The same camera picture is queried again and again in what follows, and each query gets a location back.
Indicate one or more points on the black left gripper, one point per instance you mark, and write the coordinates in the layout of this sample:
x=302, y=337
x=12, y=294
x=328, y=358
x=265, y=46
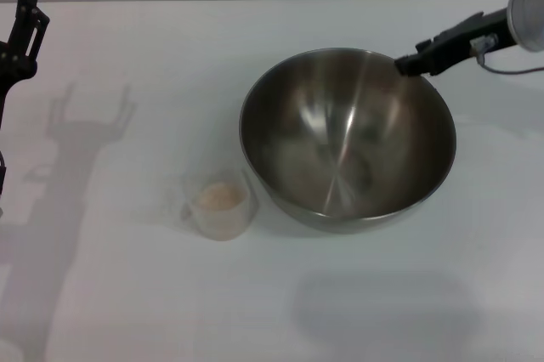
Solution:
x=5, y=75

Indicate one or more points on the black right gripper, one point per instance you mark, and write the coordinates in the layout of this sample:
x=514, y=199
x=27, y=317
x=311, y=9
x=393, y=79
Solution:
x=495, y=24

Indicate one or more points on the stainless steel mixing bowl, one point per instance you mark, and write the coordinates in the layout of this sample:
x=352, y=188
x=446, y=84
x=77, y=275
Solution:
x=340, y=145

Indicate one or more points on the white rice grains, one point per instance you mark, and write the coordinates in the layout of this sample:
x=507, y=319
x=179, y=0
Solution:
x=221, y=195

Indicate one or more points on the clear plastic measuring cup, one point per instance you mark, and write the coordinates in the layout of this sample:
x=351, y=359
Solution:
x=221, y=222

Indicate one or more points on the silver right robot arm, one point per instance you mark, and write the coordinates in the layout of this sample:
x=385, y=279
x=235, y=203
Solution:
x=529, y=13

